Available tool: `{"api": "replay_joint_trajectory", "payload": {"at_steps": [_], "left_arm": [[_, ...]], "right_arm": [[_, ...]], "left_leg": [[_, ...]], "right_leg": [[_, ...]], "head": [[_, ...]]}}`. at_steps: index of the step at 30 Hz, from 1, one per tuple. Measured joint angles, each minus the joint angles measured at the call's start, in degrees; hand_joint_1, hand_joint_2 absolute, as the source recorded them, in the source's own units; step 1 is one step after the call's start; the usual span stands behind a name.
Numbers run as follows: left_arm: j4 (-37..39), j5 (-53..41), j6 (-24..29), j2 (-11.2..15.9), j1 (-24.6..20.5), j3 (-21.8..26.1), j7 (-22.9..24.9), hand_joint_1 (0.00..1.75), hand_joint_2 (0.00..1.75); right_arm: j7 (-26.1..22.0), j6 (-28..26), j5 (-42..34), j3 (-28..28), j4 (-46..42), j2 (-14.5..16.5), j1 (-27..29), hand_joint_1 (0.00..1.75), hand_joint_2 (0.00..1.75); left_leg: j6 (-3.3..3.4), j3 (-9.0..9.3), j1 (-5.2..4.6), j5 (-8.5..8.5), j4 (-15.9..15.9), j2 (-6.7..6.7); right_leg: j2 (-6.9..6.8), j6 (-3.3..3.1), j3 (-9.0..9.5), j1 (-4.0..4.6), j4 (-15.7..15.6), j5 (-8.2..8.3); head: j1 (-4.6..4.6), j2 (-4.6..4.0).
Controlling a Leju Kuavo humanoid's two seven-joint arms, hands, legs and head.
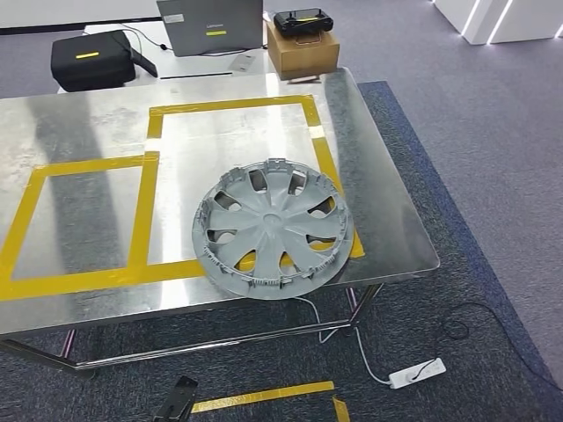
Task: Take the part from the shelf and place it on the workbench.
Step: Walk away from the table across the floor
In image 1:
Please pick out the black carrying case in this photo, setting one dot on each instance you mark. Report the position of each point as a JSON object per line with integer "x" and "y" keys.
{"x": 90, "y": 61}

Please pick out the brown cardboard box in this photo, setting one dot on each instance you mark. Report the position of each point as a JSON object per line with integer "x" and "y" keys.
{"x": 303, "y": 58}

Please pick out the black device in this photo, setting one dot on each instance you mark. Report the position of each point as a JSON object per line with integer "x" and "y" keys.
{"x": 303, "y": 22}

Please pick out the grey plastic wheel hubcap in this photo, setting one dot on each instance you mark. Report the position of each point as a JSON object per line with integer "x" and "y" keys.
{"x": 272, "y": 227}

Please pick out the grey flat card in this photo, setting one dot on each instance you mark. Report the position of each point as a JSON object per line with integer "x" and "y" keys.
{"x": 243, "y": 63}

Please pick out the white lit furniture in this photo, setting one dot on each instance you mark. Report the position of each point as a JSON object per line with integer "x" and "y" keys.
{"x": 506, "y": 20}

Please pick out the grey laptop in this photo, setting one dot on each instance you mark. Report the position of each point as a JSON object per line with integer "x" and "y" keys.
{"x": 211, "y": 26}

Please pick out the yellow workbench tape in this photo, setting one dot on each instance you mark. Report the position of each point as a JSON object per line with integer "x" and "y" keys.
{"x": 143, "y": 215}

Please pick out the pale desk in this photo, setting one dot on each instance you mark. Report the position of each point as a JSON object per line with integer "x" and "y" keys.
{"x": 198, "y": 65}

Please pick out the yellow floor tape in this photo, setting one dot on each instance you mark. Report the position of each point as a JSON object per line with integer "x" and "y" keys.
{"x": 263, "y": 396}

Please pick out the stainless steel workbench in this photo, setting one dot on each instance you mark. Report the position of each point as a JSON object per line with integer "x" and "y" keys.
{"x": 387, "y": 204}

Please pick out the long white power strip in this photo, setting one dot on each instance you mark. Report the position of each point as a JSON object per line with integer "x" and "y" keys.
{"x": 417, "y": 373}

